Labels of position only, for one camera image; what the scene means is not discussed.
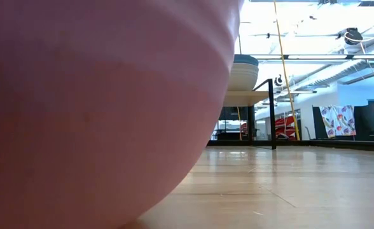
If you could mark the black partition furniture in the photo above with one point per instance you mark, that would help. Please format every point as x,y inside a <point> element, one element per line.
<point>368,121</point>

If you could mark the dark blue bowl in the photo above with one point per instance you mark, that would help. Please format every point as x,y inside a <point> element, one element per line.
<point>245,59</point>

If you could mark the off-white bowl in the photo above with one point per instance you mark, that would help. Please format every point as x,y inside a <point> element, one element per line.
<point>242,78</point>

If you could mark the wooden shelf with black legs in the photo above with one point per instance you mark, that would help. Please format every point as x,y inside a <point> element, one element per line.
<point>244,98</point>

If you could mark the red rack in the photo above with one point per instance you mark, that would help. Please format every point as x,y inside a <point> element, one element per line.
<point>287,125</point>

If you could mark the floral patterned cloth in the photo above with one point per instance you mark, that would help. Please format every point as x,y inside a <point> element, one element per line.
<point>338,121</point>

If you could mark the pink bowl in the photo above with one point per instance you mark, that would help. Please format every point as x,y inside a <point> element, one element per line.
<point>94,111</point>

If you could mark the black aluminium table frame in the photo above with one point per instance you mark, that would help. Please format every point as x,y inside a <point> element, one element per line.
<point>301,143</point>

